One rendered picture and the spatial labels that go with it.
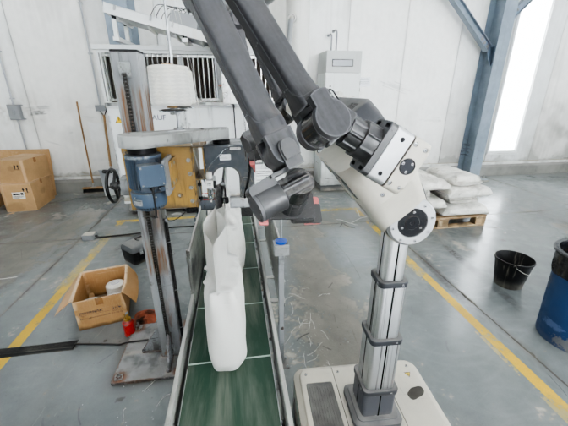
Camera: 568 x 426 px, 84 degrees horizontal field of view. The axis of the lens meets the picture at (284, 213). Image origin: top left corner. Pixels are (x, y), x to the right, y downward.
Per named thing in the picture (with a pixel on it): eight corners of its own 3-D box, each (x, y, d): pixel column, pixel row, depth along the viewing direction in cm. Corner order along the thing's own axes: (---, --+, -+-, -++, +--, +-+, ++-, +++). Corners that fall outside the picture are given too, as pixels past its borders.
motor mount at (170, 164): (172, 196, 139) (167, 160, 133) (156, 197, 138) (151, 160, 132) (182, 180, 165) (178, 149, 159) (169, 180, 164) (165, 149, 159)
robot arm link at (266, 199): (292, 133, 57) (277, 146, 65) (237, 158, 53) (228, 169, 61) (321, 192, 58) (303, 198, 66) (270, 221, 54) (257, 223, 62)
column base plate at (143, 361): (186, 376, 188) (182, 350, 180) (110, 385, 182) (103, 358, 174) (195, 320, 234) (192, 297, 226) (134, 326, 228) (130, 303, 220)
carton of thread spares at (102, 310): (140, 317, 237) (134, 290, 228) (60, 335, 220) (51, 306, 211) (142, 281, 282) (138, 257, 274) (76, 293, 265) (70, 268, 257)
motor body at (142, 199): (165, 211, 141) (156, 156, 132) (128, 214, 139) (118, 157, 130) (171, 201, 155) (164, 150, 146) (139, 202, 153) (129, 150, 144)
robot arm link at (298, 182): (321, 182, 59) (304, 160, 61) (292, 199, 57) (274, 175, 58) (314, 199, 65) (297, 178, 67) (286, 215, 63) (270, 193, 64)
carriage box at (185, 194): (198, 208, 162) (192, 146, 151) (129, 211, 158) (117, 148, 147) (202, 193, 185) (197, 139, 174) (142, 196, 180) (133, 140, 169)
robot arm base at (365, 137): (383, 122, 71) (353, 167, 74) (354, 102, 69) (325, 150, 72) (400, 125, 63) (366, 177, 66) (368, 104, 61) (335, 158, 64)
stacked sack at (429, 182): (453, 191, 372) (456, 179, 367) (401, 193, 363) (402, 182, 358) (432, 182, 411) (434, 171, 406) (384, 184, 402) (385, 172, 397)
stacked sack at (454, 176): (483, 187, 390) (487, 175, 385) (451, 188, 384) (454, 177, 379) (450, 173, 452) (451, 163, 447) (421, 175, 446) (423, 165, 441)
